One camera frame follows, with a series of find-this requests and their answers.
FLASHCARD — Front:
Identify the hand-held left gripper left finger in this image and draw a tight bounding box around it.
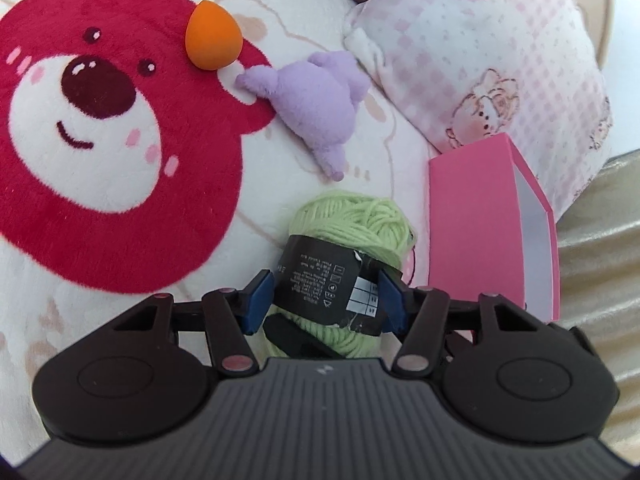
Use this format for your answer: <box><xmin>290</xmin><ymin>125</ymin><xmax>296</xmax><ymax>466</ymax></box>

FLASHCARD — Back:
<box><xmin>112</xmin><ymin>269</ymin><xmax>276</xmax><ymax>377</ymax></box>

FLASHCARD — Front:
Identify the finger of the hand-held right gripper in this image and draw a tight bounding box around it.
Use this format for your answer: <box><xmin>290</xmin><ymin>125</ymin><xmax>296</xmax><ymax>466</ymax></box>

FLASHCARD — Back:
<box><xmin>263</xmin><ymin>315</ymin><xmax>347</xmax><ymax>361</ymax></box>

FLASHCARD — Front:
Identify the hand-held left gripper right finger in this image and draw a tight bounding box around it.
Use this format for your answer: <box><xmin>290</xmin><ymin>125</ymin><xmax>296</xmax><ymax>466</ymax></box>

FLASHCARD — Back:
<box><xmin>377</xmin><ymin>269</ymin><xmax>531</xmax><ymax>375</ymax></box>

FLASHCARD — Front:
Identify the green yarn ball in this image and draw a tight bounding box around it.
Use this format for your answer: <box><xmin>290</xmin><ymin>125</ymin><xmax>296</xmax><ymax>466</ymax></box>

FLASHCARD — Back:
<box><xmin>262</xmin><ymin>189</ymin><xmax>418</xmax><ymax>361</ymax></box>

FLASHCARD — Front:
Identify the pink cardboard box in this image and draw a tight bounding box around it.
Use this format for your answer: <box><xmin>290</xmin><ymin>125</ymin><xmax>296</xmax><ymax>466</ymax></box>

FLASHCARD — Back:
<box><xmin>427</xmin><ymin>133</ymin><xmax>562</xmax><ymax>323</ymax></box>

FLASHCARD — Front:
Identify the purple plush toy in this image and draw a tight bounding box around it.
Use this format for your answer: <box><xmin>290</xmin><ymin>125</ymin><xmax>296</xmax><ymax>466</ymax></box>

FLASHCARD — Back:
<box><xmin>235</xmin><ymin>50</ymin><xmax>373</xmax><ymax>182</ymax></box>

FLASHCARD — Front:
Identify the orange makeup sponge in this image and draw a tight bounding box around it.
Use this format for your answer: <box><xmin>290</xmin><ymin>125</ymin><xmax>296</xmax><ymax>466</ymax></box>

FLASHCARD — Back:
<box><xmin>185</xmin><ymin>0</ymin><xmax>244</xmax><ymax>71</ymax></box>

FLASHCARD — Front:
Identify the bear printed blanket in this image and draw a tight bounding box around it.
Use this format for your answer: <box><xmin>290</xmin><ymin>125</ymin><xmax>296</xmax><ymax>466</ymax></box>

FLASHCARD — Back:
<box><xmin>0</xmin><ymin>0</ymin><xmax>451</xmax><ymax>461</ymax></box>

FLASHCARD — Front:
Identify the gold shiny fabric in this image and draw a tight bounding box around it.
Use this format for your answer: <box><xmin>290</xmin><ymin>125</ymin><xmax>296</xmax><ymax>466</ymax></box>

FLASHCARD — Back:
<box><xmin>550</xmin><ymin>147</ymin><xmax>640</xmax><ymax>461</ymax></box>

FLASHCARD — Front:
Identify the pink checked pillow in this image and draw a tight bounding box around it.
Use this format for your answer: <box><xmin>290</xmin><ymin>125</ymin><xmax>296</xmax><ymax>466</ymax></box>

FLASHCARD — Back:
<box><xmin>342</xmin><ymin>0</ymin><xmax>615</xmax><ymax>157</ymax></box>

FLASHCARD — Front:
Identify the beige bed headboard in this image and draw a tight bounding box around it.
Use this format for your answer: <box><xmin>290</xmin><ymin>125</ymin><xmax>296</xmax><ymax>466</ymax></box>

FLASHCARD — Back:
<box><xmin>592</xmin><ymin>0</ymin><xmax>618</xmax><ymax>68</ymax></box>

